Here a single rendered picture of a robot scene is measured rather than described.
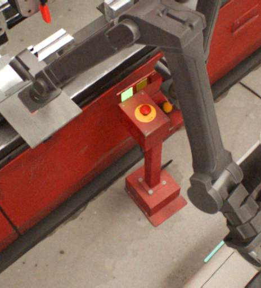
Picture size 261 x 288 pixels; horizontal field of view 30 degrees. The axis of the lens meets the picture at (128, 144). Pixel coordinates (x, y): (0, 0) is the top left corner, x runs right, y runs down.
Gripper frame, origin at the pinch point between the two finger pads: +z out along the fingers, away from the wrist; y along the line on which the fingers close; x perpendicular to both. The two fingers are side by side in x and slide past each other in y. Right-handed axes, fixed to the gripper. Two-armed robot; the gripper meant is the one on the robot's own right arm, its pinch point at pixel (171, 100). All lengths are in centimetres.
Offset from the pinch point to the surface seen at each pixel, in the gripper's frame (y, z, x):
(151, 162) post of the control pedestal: -10.2, 37.6, 8.0
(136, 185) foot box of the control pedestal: -13, 65, 12
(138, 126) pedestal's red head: -1.2, 0.0, 14.8
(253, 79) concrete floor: -1, 82, -79
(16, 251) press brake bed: -6, 74, 73
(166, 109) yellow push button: -0.6, 6.1, 0.7
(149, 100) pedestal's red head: 4.6, 1.7, 5.4
